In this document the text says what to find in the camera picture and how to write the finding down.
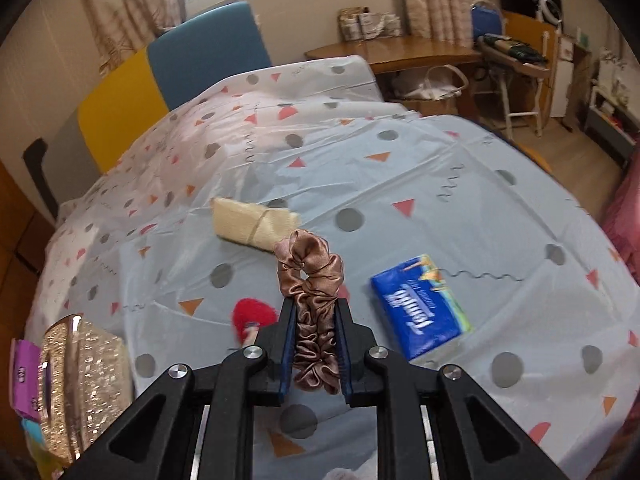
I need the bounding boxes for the white stool with items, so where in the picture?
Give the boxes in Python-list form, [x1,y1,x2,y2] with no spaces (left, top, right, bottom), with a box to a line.
[469,0,559,137]

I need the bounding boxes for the wooden desk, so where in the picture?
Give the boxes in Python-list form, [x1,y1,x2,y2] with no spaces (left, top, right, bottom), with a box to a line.
[304,35,484,117]

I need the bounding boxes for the red plush item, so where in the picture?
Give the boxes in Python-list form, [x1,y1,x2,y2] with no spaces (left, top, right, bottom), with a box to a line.
[230,298,279,347]

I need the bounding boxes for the brown satin scrunchie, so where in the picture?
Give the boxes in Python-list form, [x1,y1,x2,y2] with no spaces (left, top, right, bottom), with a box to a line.
[273,229,345,395]

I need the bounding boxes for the ornate gold tissue box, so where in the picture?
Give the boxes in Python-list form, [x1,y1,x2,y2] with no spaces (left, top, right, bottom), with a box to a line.
[37,314,134,464]

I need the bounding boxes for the white round fan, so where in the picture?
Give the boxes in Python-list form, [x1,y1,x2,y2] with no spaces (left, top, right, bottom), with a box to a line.
[535,0,564,24]

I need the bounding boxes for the wooden wardrobe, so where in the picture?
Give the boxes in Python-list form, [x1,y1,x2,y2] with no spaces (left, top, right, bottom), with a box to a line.
[0,159,57,307]

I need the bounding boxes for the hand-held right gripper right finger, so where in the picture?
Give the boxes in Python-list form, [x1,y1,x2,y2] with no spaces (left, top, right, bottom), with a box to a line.
[333,301,572,480]

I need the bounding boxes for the pink ruffled blanket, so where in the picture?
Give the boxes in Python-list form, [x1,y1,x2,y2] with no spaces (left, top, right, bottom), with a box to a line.
[601,144,640,282]

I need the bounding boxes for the purple cardboard box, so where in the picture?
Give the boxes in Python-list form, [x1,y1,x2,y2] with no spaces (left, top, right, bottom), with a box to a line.
[10,338,47,424]

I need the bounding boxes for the low grey shelf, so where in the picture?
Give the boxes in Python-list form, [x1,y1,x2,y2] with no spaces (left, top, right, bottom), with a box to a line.
[584,85,640,172]

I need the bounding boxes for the white tote bag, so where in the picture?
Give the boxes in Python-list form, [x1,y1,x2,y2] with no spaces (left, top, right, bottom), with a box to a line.
[394,65,472,117]

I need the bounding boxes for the blue tissue pack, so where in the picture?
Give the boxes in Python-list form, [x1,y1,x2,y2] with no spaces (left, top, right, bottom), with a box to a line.
[370,254,474,362]

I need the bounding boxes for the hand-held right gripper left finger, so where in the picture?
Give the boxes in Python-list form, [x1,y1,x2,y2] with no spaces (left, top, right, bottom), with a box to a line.
[62,300,297,480]

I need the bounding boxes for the multicoloured headboard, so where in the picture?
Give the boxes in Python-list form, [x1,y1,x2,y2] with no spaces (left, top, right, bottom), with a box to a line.
[22,1,274,222]

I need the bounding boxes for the clear plastic bag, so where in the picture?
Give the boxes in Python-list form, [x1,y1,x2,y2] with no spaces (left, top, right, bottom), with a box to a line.
[367,12,404,39]

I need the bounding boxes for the white narrow cabinet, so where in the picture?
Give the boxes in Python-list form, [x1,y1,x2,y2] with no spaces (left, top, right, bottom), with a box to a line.
[549,35,577,122]

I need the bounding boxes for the wooden cabinet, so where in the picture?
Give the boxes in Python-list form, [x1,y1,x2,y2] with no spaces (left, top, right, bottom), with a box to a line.
[501,10,559,122]

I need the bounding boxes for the wooden tray with black tool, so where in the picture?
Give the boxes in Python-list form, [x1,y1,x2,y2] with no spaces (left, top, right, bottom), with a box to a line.
[476,33,552,79]

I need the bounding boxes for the beige cloth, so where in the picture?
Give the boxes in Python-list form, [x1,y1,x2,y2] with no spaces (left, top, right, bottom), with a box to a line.
[209,197,302,252]

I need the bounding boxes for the beige patterned curtain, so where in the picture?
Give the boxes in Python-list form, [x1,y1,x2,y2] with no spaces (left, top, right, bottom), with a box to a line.
[112,0,184,62]
[396,0,482,44]

